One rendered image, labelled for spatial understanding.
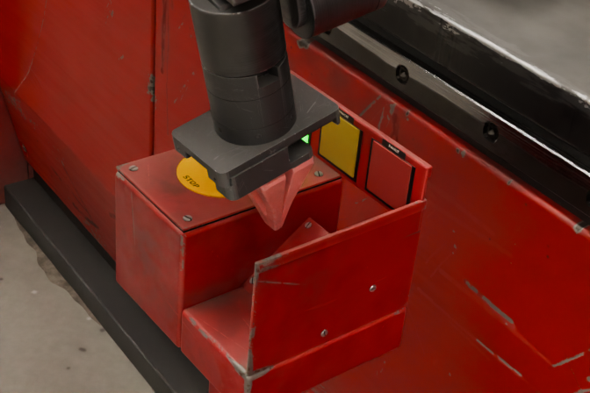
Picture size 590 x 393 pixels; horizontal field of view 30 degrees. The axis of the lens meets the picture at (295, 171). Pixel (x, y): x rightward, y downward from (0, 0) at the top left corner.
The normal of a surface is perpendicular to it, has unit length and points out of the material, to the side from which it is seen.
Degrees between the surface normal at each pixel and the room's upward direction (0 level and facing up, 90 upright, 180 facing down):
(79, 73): 90
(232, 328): 0
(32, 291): 0
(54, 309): 0
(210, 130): 14
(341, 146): 90
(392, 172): 90
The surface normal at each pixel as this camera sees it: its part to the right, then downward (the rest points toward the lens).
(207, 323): 0.08, -0.84
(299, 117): -0.11, -0.76
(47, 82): -0.83, 0.24
